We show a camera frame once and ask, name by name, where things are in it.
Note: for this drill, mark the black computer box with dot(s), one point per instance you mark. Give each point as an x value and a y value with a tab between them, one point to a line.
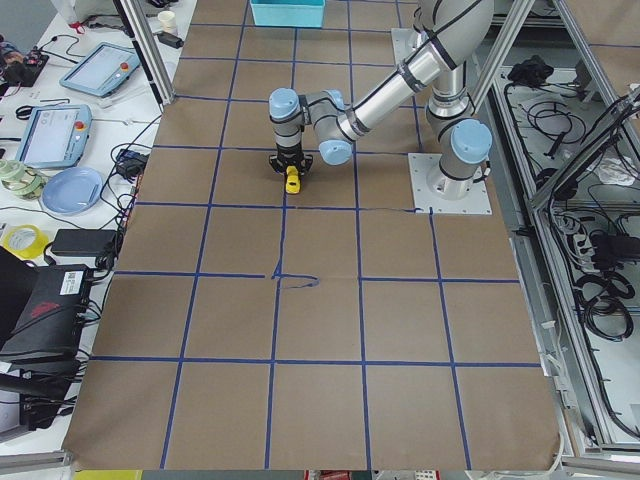
41	309

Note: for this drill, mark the aluminium frame post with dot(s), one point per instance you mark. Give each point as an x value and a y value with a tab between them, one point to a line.
138	30

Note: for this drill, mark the blue teach pendant lower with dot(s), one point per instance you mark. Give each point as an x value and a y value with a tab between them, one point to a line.
55	136

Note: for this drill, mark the black power brick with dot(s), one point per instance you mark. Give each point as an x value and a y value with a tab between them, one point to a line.
82	242

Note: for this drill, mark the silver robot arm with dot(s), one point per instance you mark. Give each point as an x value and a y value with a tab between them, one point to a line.
447	33

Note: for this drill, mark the blue teach pendant upper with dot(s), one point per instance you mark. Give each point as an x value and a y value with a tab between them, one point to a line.
102	71

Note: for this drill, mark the blue teach pendant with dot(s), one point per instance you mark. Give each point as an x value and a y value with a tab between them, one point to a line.
102	71
55	136

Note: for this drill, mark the light blue plastic bin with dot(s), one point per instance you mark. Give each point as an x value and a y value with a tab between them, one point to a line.
288	13

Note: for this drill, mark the yellow tape roll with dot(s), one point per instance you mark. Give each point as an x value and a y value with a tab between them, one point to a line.
25	241

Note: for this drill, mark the yellow toy beetle car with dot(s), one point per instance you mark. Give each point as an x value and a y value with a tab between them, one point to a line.
292	180

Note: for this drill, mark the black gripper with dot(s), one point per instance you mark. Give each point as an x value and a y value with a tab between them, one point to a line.
289	154

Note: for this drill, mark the white paper cup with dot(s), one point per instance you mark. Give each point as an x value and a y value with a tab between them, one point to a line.
168	22

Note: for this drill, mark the light blue plate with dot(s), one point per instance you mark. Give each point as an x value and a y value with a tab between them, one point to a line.
72	191

